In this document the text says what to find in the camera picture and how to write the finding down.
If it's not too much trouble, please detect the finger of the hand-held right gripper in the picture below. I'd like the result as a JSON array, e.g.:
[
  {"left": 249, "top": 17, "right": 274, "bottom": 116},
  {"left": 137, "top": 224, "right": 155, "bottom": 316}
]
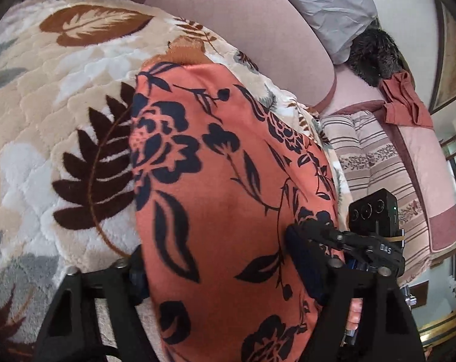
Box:
[{"left": 300, "top": 223, "right": 370, "bottom": 253}]

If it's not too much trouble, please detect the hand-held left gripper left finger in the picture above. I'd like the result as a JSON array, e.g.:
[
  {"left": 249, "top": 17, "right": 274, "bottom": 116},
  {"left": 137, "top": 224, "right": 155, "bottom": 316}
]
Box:
[{"left": 35, "top": 245, "right": 159, "bottom": 362}]

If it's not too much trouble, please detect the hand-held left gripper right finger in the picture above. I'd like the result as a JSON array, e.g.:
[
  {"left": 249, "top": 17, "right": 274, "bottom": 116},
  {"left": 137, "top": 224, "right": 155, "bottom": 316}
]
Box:
[{"left": 286, "top": 224, "right": 427, "bottom": 362}]

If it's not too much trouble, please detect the orange floral garment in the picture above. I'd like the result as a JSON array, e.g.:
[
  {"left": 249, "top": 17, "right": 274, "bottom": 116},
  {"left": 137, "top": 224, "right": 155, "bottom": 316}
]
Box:
[{"left": 129, "top": 60, "right": 355, "bottom": 362}]

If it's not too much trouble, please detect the person's right hand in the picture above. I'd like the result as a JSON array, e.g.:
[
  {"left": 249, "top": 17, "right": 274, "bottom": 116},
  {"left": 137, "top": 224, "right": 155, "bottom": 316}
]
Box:
[{"left": 345, "top": 299, "right": 364, "bottom": 335}]

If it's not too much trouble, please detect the pink bedspread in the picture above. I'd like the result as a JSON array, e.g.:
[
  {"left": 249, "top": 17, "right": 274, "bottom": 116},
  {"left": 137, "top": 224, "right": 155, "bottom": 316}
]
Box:
[{"left": 322, "top": 68, "right": 456, "bottom": 253}]

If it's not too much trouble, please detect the striped quilt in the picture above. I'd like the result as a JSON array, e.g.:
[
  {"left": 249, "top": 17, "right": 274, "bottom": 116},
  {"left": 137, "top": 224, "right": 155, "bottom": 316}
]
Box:
[{"left": 320, "top": 111, "right": 430, "bottom": 291}]

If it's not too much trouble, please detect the rust red cloth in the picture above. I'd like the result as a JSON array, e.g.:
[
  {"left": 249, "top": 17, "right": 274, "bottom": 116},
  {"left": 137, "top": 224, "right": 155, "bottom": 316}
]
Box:
[{"left": 378, "top": 71, "right": 434, "bottom": 129}]

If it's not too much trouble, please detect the dark furry cloth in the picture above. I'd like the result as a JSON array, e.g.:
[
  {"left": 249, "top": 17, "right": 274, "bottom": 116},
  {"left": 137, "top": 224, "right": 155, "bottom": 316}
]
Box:
[{"left": 347, "top": 28, "right": 408, "bottom": 87}]

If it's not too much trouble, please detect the leaf print blanket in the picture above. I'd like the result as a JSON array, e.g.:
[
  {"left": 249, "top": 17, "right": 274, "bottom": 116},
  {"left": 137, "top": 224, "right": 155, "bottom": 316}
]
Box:
[{"left": 0, "top": 0, "right": 349, "bottom": 362}]

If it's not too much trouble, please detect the grey pillow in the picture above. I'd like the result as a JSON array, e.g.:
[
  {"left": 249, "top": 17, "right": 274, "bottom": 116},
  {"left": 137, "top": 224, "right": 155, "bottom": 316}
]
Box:
[{"left": 258, "top": 0, "right": 377, "bottom": 65}]

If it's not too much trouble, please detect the pink padded headboard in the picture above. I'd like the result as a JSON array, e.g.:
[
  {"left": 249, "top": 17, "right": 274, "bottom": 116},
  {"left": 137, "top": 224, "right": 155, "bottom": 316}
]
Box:
[{"left": 113, "top": 0, "right": 338, "bottom": 112}]

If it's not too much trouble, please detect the framed wall picture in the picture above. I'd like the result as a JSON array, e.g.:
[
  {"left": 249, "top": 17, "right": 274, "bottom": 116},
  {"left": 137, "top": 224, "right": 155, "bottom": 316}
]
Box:
[{"left": 428, "top": 0, "right": 456, "bottom": 116}]

